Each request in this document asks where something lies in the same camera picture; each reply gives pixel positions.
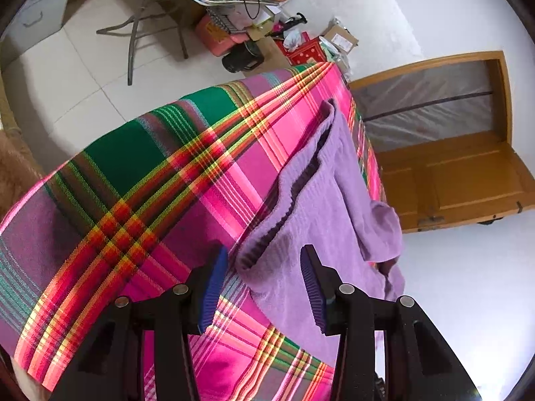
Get red gift box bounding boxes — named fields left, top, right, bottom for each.
left=275, top=37, right=328, bottom=66

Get purple fleece garment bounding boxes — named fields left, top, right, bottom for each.
left=235, top=100, right=405, bottom=366

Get black spray bottle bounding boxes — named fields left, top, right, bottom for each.
left=270, top=13, right=307, bottom=37

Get pink plaid tablecloth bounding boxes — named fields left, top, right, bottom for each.
left=1, top=62, right=385, bottom=400

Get grey drawer cabinet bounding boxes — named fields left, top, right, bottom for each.
left=1, top=0, right=68, bottom=67

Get plastic-covered doorway curtain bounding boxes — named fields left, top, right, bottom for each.
left=352, top=61, right=495, bottom=152

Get wooden door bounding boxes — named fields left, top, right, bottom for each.
left=375, top=130, right=535, bottom=235

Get brown cardboard parcel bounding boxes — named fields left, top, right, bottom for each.
left=323, top=24, right=358, bottom=54

